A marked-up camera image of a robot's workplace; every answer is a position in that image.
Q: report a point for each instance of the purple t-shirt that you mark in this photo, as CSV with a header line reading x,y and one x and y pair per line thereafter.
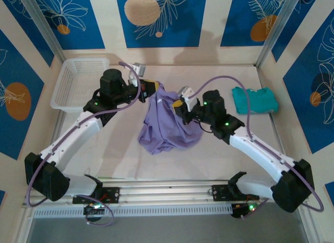
x,y
167,128

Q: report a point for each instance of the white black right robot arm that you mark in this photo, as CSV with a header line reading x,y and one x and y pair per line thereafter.
x,y
261,154

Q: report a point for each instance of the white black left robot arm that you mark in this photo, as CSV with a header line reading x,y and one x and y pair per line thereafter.
x,y
70,141

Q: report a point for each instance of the teal folded t-shirt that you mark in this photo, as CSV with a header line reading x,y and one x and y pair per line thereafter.
x,y
258,102

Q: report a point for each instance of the white plastic mesh basket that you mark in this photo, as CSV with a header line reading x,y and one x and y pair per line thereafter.
x,y
78,83

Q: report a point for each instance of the control board with green light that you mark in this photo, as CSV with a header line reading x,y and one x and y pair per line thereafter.
x,y
245,209
94,211

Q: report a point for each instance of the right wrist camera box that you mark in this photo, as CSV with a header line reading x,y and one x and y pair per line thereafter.
x,y
185,91

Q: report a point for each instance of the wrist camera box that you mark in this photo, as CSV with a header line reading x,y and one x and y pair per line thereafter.
x,y
141,69
185,91

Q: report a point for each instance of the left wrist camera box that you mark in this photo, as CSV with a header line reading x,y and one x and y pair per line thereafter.
x,y
141,69

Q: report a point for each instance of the aluminium mounting rail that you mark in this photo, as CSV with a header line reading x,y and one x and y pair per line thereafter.
x,y
167,190

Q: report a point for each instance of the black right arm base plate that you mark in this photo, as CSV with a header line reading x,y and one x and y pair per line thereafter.
x,y
220,192

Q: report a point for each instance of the aluminium frame post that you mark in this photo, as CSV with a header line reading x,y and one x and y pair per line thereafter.
x,y
44,26
279,28

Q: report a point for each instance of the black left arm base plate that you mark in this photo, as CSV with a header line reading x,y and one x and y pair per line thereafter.
x,y
112,194

